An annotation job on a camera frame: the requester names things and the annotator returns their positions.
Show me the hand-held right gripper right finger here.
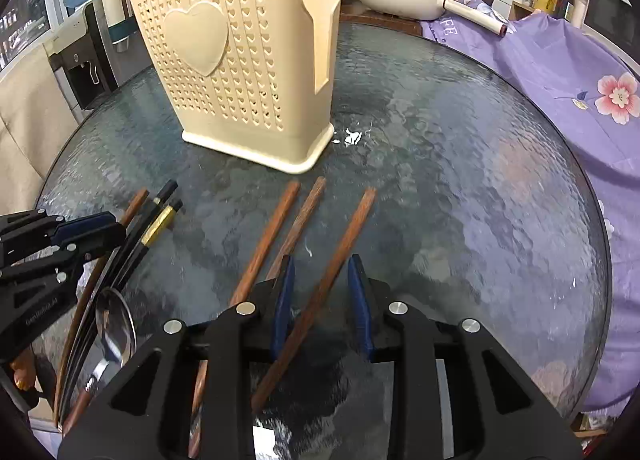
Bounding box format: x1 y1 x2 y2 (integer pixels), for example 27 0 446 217
347 253 583 460

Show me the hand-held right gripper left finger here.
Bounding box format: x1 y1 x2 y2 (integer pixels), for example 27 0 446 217
57 254 296 460

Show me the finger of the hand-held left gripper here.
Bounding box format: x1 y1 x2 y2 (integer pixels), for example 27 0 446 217
0 209 127 266
0 240 123 301

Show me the brown wooden chopstick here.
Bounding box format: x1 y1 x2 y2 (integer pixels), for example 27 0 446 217
187 181 302 458
265 176 327 283
250 187 378 415
52 188 150 423

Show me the black chopstick with gold band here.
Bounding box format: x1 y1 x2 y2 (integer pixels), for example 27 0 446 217
57 198 184 433

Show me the wooden handle metal spoon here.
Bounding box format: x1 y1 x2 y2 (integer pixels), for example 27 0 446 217
60 286 138 437

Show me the cream plastic utensil holder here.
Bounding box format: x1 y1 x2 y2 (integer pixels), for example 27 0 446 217
123 0 346 175

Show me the person's left hand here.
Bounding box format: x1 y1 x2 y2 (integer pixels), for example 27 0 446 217
9 354 40 393

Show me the beige cushion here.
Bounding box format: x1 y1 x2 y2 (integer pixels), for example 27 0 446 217
0 42 81 216

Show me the water dispenser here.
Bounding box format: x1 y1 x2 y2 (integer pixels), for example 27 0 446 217
47 0 146 113

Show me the window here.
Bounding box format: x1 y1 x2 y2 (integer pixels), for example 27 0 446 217
0 0 53 72

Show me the white teal cup dispenser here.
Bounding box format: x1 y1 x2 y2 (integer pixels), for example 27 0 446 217
99 0 143 50

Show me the purple floral cloth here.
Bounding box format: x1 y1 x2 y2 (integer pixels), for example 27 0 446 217
420 0 640 418

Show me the white microwave oven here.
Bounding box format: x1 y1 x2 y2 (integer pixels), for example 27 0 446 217
580 0 635 55

